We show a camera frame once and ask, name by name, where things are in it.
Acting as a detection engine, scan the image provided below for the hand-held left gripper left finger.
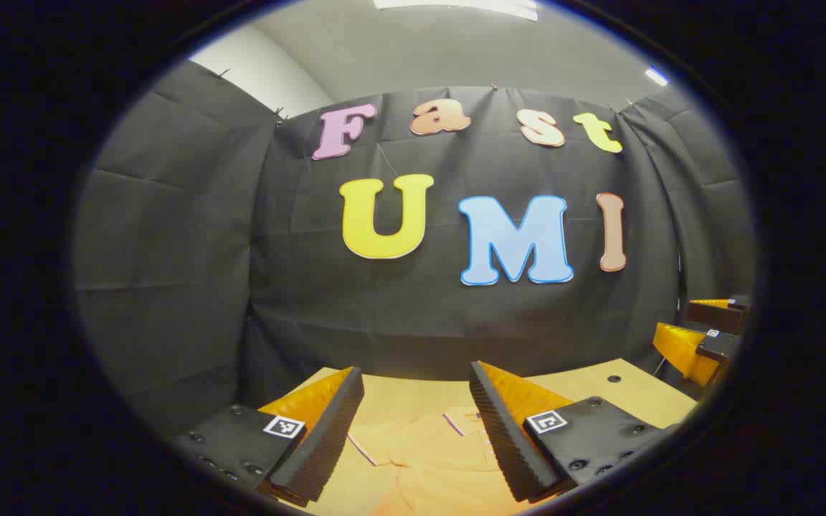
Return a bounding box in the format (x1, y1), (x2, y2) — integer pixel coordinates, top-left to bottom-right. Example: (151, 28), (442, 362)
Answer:
(169, 367), (365, 508)

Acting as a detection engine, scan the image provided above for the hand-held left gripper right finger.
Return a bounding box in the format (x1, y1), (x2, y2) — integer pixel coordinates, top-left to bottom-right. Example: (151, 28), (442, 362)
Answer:
(469, 360), (679, 502)

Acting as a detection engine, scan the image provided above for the orange T-shirt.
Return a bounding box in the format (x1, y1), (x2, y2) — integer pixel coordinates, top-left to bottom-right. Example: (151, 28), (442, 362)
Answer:
(347, 406), (528, 516)

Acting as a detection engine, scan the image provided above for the black backdrop cloth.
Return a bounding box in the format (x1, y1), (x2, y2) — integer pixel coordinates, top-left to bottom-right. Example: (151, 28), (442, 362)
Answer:
(72, 61), (754, 438)

